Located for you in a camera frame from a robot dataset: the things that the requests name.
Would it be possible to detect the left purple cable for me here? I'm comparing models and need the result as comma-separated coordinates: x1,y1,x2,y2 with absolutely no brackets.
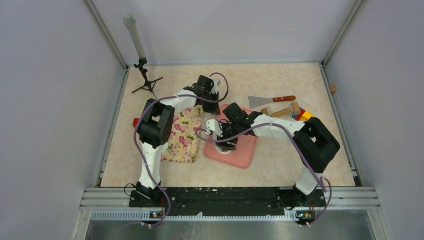
133,72,230,229

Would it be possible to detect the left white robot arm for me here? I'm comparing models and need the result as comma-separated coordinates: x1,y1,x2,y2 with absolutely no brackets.
134,75,221,207

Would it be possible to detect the floral rectangular tray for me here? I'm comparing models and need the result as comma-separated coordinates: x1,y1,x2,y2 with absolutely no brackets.
161,107,204,164

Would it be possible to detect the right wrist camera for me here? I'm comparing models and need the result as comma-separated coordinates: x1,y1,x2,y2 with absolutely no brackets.
205,119,223,141

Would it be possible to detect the small cork piece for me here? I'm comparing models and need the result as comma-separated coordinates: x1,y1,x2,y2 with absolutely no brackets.
329,83,337,94

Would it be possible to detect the small red object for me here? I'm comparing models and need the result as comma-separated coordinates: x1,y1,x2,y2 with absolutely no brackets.
132,118,140,129

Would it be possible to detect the pink silicone mat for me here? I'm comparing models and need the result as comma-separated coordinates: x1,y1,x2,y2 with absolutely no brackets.
203,103,260,169

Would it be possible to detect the white dough ball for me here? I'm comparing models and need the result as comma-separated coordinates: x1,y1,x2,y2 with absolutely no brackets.
215,146,233,155

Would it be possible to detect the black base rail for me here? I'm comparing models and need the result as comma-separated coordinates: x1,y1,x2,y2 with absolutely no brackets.
129,187,327,217

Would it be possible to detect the black tripod with tube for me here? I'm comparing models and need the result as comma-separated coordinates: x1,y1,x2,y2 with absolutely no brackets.
122,13,163,99

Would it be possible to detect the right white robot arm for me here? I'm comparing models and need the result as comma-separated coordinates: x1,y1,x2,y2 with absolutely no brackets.
205,103,341,206

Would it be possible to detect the colourful toy block stack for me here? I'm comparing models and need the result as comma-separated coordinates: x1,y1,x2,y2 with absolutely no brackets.
292,110,315,122

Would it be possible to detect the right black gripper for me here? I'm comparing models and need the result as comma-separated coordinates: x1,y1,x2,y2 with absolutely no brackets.
216,122,242,151

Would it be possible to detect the wooden rolling pin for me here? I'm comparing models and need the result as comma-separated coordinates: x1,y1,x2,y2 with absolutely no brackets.
261,101,302,118

